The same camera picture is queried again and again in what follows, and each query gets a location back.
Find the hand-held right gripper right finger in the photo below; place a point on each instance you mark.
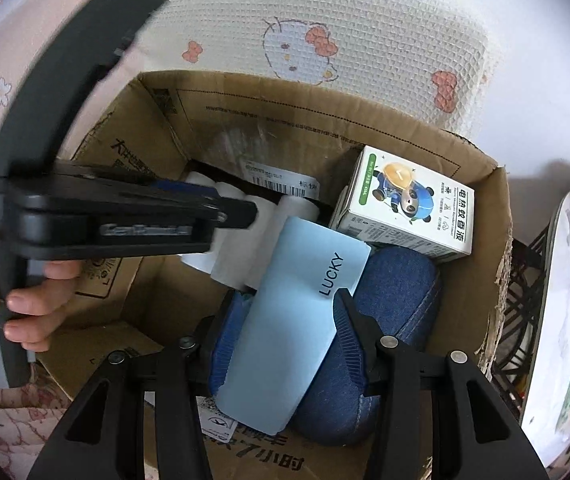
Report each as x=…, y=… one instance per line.
x=352, y=345

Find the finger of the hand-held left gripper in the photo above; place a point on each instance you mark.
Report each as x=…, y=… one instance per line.
x=190, y=200
x=65, y=85

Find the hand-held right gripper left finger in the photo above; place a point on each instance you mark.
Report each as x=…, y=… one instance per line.
x=225, y=345

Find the light blue glasses case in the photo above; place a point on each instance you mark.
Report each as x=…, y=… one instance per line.
x=290, y=310

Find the pile of white paper rolls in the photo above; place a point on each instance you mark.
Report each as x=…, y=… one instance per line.
x=260, y=230

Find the brown cardboard box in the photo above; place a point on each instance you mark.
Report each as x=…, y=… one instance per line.
x=165, y=285

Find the person's left hand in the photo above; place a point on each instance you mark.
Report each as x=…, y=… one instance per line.
x=40, y=305

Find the denim blue glasses case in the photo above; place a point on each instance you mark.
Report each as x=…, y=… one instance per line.
x=395, y=310

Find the green white cartoon carton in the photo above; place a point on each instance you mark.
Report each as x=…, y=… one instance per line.
x=405, y=200

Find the pink patterned cloth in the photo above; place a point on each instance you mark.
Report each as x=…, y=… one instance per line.
x=0, y=425

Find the white round side table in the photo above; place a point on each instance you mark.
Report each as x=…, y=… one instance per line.
x=560, y=260

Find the cream pink printed pillow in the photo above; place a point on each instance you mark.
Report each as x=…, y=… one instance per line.
x=390, y=35

